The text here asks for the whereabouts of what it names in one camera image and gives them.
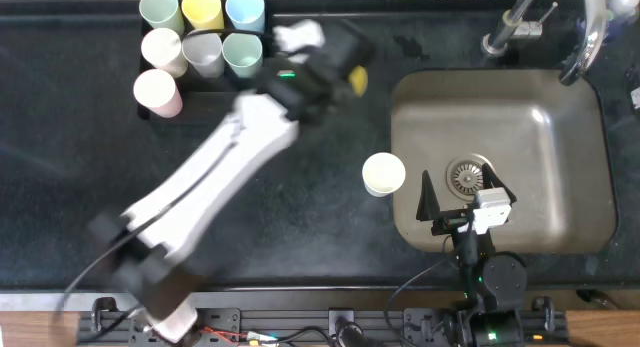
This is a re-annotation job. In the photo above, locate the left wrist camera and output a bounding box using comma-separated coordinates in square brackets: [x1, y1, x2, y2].
[272, 19, 327, 64]

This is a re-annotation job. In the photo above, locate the mounting rail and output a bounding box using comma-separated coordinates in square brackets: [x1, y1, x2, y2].
[74, 295, 571, 347]

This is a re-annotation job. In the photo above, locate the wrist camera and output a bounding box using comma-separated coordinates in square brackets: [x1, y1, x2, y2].
[468, 187, 513, 236]
[272, 19, 327, 64]

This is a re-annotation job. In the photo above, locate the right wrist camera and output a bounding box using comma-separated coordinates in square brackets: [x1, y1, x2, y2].
[468, 187, 513, 236]

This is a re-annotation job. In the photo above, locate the green cup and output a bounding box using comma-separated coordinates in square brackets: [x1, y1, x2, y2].
[222, 32, 265, 80]
[138, 0, 186, 36]

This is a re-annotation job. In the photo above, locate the yellow cup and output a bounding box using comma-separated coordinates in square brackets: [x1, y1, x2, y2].
[180, 0, 226, 33]
[348, 65, 370, 99]

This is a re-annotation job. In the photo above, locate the blue soap bottle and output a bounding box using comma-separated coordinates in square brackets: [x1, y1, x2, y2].
[574, 0, 640, 43]

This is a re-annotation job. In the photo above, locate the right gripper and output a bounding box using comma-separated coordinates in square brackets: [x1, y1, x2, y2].
[416, 162, 518, 237]

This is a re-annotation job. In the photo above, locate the black tray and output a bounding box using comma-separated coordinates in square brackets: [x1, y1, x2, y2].
[137, 0, 275, 126]

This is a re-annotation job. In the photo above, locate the steel sink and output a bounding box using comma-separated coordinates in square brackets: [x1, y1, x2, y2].
[389, 68, 619, 255]

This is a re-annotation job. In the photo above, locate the white cup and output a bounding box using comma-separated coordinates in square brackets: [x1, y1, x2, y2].
[361, 151, 407, 198]
[140, 27, 189, 79]

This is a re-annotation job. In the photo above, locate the steel tap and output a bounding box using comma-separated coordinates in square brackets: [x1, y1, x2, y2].
[479, 0, 609, 87]

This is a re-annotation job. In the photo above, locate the blue cup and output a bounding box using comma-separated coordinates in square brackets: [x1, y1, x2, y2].
[225, 0, 267, 35]

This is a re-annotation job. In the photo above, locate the black cable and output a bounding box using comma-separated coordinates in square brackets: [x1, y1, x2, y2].
[383, 211, 476, 347]
[52, 28, 274, 346]

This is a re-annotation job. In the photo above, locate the grey cup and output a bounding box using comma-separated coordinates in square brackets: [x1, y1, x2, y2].
[181, 29, 226, 79]

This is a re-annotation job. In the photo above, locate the pink cup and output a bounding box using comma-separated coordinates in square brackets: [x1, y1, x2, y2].
[132, 68, 184, 120]

